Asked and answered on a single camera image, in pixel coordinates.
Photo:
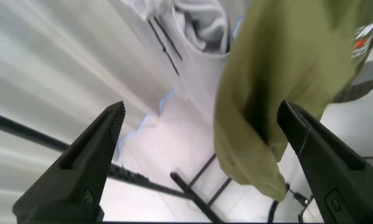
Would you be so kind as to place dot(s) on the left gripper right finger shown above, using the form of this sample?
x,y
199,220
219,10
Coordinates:
x,y
335,168

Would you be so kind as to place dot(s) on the green long-sleeved shirt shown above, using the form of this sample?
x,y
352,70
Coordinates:
x,y
283,56

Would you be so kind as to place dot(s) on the pale grey shorts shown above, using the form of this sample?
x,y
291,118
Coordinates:
x,y
202,71

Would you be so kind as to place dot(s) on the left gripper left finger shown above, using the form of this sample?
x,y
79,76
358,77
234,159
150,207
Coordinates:
x,y
81,174

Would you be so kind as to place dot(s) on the black clothes rack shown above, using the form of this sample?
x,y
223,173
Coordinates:
x,y
18,129

